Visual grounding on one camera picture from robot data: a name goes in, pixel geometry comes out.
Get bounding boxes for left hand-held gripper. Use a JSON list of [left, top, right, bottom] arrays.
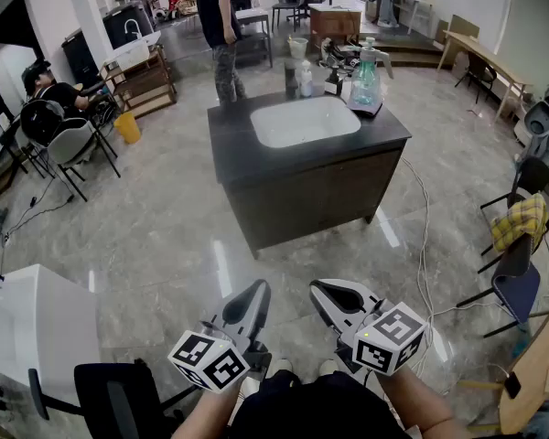
[[167, 279, 273, 393]]

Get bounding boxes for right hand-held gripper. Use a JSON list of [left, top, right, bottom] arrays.
[[308, 278, 429, 377]]

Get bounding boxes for clear green spray bottle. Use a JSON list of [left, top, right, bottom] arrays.
[[347, 37, 395, 112]]

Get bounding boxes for person's left forearm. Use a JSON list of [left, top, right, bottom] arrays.
[[171, 377, 248, 439]]

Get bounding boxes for person's right forearm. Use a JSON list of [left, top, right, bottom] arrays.
[[377, 363, 470, 439]]

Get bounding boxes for clear pump bottle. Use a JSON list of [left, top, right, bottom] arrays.
[[299, 59, 314, 99]]

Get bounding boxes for person's left white shoe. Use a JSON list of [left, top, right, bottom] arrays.
[[264, 359, 294, 381]]

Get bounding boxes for person's black clothing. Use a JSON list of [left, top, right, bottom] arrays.
[[228, 368, 413, 439]]

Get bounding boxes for dark vanity cabinet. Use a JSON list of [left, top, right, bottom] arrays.
[[207, 90, 413, 260]]

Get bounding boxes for black swivel chair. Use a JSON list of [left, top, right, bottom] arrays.
[[27, 359, 184, 439]]

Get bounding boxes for blue chair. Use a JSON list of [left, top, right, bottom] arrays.
[[457, 235, 544, 338]]

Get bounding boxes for black phone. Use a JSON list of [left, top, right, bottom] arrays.
[[504, 371, 522, 400]]

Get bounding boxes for white sink basin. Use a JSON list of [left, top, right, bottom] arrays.
[[250, 96, 362, 149]]

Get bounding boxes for yellow plaid cloth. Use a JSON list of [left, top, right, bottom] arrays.
[[490, 193, 549, 253]]

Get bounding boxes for purple mat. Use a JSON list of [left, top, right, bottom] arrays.
[[346, 98, 384, 119]]

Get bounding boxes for round wooden table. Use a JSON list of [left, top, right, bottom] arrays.
[[498, 299, 549, 436]]

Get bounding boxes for yellow bin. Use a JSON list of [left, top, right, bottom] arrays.
[[113, 111, 142, 145]]

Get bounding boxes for black soap dispenser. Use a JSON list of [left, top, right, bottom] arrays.
[[323, 66, 344, 98]]

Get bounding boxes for black round-back chair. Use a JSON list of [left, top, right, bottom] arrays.
[[478, 155, 549, 273]]

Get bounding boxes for black faucet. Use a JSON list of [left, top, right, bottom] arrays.
[[284, 60, 301, 101]]

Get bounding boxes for grey chair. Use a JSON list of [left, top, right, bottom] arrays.
[[45, 116, 122, 203]]

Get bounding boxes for wooden shelf rack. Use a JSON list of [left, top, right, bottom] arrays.
[[99, 43, 178, 119]]

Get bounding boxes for equipment heap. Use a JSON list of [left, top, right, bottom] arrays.
[[318, 37, 363, 70]]

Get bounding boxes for wooden steps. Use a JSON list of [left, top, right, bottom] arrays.
[[361, 34, 454, 69]]

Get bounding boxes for white bucket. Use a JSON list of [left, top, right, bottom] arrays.
[[286, 37, 309, 59]]

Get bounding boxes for white rectangular basin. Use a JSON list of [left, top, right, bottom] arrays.
[[112, 32, 162, 71]]

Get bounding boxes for brown wooden cabinet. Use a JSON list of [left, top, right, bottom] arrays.
[[308, 3, 363, 48]]

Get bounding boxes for long wooden desk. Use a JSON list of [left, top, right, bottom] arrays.
[[436, 29, 534, 125]]

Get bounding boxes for black cabinet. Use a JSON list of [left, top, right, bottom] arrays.
[[61, 27, 102, 90]]

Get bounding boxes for cardboard panel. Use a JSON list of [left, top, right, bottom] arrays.
[[434, 14, 480, 45]]

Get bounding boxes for black display panel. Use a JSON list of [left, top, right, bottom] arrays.
[[102, 3, 156, 49]]

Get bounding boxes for white table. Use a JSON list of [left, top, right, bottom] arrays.
[[393, 0, 436, 36]]

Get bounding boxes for rattan chair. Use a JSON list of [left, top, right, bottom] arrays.
[[164, 0, 198, 17]]

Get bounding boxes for white cable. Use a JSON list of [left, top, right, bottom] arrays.
[[400, 157, 500, 383]]

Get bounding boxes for thin black cable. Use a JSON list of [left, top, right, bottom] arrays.
[[2, 185, 74, 246]]

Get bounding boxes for metal frame table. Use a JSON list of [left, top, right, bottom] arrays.
[[234, 9, 275, 69]]

